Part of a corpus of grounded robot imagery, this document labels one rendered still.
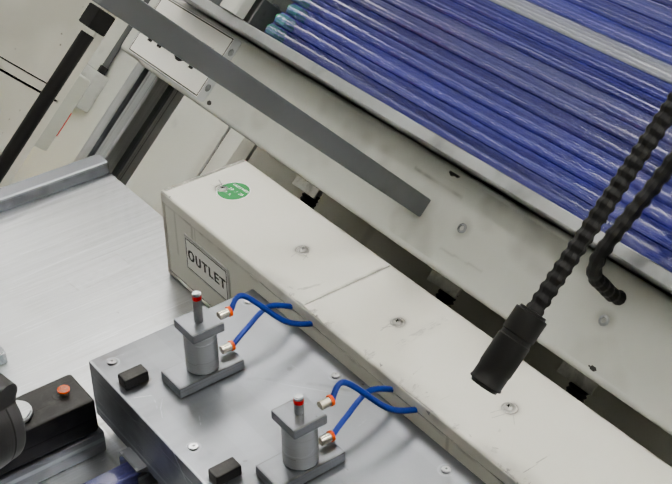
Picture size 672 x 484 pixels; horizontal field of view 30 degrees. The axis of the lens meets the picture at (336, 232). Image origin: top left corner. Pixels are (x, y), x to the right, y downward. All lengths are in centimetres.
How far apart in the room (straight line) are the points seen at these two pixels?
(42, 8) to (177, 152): 143
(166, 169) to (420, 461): 265
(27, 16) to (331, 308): 121
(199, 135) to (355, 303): 250
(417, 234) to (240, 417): 19
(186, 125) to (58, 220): 229
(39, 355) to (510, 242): 36
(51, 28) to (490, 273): 127
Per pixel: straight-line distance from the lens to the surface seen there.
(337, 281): 88
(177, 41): 71
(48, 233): 111
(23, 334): 100
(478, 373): 62
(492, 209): 87
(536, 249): 84
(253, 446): 79
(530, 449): 76
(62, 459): 87
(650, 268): 76
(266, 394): 82
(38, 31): 201
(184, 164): 334
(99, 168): 117
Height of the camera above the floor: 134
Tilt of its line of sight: 3 degrees down
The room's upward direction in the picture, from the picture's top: 34 degrees clockwise
